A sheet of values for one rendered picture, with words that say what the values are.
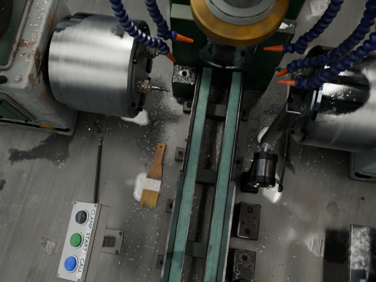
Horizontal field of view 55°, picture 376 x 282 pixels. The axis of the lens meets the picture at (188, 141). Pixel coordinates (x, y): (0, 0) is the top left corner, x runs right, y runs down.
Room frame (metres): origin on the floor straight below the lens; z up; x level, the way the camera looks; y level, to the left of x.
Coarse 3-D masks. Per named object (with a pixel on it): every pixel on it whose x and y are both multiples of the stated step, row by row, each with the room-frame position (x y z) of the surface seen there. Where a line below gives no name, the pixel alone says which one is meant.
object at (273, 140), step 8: (288, 104) 0.25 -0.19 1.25; (296, 104) 0.25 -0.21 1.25; (280, 112) 0.25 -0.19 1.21; (288, 112) 0.23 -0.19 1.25; (296, 112) 0.23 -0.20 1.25; (280, 120) 0.23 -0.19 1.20; (288, 120) 0.23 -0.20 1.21; (272, 128) 0.24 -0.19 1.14; (280, 128) 0.23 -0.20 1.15; (264, 136) 0.25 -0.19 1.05; (272, 136) 0.23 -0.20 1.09; (280, 136) 0.23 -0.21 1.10; (272, 144) 0.23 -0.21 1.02
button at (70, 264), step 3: (69, 258) -0.04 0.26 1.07; (72, 258) -0.04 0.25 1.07; (75, 258) -0.04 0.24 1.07; (66, 261) -0.05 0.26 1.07; (69, 261) -0.05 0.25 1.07; (72, 261) -0.05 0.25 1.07; (75, 261) -0.05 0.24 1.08; (66, 264) -0.05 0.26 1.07; (69, 264) -0.05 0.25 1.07; (72, 264) -0.05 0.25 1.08; (75, 264) -0.05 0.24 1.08; (66, 267) -0.06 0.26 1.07; (69, 267) -0.06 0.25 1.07; (72, 267) -0.06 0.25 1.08; (69, 270) -0.06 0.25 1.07
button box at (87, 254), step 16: (80, 208) 0.07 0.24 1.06; (96, 208) 0.07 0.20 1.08; (80, 224) 0.03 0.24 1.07; (96, 224) 0.03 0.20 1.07; (96, 240) 0.00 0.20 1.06; (64, 256) -0.04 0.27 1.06; (80, 256) -0.04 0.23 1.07; (96, 256) -0.04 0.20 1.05; (64, 272) -0.07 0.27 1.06; (80, 272) -0.07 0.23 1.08; (96, 272) -0.07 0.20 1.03
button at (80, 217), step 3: (81, 210) 0.06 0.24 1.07; (78, 213) 0.06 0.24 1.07; (81, 213) 0.06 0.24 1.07; (84, 213) 0.06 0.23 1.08; (78, 216) 0.05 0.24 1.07; (81, 216) 0.05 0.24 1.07; (84, 216) 0.05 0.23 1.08; (78, 219) 0.04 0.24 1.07; (81, 219) 0.04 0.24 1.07; (84, 219) 0.04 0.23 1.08; (78, 222) 0.04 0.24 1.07; (81, 222) 0.04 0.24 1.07
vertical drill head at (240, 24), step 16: (192, 0) 0.42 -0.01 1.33; (208, 0) 0.40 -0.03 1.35; (224, 0) 0.40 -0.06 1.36; (240, 0) 0.39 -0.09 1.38; (256, 0) 0.39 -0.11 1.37; (272, 0) 0.40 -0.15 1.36; (288, 0) 0.42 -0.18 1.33; (192, 16) 0.40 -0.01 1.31; (208, 16) 0.38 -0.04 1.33; (224, 16) 0.37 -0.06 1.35; (240, 16) 0.37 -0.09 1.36; (256, 16) 0.37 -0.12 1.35; (272, 16) 0.38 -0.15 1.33; (208, 32) 0.36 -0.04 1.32; (224, 32) 0.35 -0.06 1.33; (240, 32) 0.35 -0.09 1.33; (256, 32) 0.35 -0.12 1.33; (272, 32) 0.36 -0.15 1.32
